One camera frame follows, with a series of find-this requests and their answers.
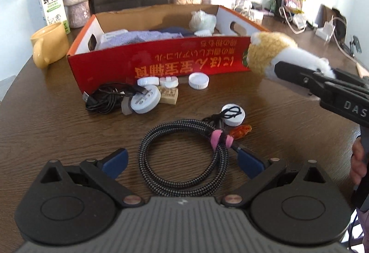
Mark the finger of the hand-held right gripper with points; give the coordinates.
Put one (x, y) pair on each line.
(351, 80)
(299, 77)

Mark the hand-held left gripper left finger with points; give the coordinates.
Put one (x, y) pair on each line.
(115, 161)

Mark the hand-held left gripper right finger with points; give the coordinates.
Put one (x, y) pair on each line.
(250, 163)

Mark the yellow white plush toy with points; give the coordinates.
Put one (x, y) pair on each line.
(268, 51)

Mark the beige soap block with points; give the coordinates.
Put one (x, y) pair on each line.
(168, 96)

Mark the white bottle cap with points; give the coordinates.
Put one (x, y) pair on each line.
(147, 81)
(199, 81)
(169, 81)

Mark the red cardboard box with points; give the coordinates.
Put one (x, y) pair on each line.
(173, 65)

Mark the clear plastic bag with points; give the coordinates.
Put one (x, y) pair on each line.
(201, 19)

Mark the white tissue pack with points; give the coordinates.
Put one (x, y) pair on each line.
(111, 37)

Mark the purple cloth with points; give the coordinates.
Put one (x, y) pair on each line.
(144, 37)

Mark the dark blue pouch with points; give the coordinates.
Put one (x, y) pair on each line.
(173, 29)

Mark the person's right hand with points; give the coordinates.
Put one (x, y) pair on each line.
(359, 160)

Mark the black phone holder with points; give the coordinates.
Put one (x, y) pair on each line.
(357, 44)

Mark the white charger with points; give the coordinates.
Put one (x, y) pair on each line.
(325, 31)

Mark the grey plastic spoon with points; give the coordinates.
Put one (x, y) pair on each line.
(126, 107)

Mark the dark brown bag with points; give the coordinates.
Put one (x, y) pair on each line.
(338, 25)

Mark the large white round disc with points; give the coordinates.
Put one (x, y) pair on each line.
(145, 100)

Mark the yellow ceramic mug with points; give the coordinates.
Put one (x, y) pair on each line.
(49, 42)

